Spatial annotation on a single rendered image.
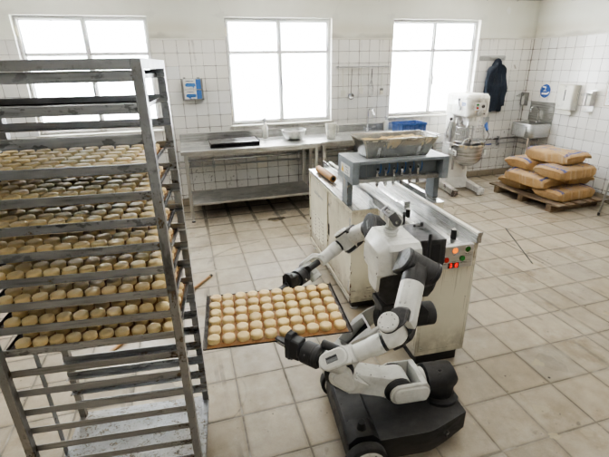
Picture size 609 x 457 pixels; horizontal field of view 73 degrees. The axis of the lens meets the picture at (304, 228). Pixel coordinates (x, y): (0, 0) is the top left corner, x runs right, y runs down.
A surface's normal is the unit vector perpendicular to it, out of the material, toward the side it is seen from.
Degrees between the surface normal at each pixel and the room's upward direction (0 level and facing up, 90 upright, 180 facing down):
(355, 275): 90
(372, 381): 90
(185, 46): 90
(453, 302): 90
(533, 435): 0
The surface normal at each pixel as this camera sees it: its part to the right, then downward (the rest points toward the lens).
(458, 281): 0.22, 0.36
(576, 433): -0.02, -0.93
